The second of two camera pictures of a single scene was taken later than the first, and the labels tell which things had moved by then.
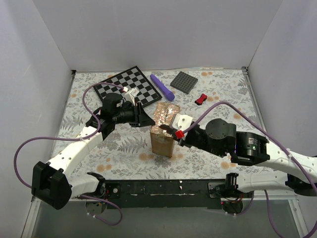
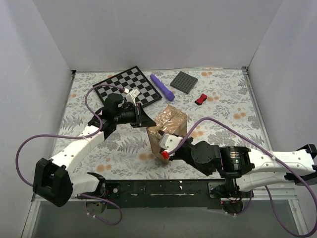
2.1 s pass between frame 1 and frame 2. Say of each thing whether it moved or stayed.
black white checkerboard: stayed
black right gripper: moved
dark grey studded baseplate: stayed
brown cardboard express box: moved
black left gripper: stayed
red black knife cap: stayed
